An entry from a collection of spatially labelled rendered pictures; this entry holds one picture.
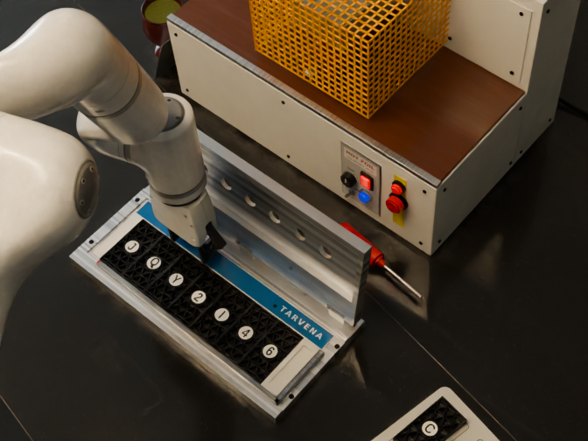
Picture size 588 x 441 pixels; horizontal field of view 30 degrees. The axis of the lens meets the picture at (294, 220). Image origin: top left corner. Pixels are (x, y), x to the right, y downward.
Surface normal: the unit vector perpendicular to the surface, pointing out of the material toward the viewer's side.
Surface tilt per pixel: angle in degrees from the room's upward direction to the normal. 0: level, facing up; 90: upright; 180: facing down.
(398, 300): 0
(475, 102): 0
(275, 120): 90
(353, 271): 81
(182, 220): 88
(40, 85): 82
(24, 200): 35
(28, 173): 28
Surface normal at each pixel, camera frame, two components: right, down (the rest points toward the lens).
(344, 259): -0.66, 0.55
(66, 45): 0.57, -0.19
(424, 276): -0.06, -0.55
